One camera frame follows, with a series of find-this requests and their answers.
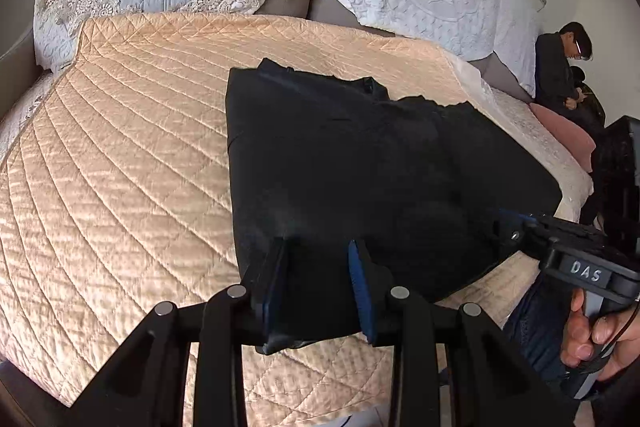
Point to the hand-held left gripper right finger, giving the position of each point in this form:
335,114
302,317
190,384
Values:
361,287

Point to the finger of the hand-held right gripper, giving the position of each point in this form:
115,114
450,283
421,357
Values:
515,234

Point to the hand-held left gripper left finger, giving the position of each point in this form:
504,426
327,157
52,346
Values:
271,292

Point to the black garment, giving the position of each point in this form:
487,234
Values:
375,167

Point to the person's right hand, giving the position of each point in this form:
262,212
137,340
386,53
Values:
625,337

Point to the pink pillow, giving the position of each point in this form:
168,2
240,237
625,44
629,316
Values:
565,132

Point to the peach quilted blanket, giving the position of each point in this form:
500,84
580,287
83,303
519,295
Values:
125,157

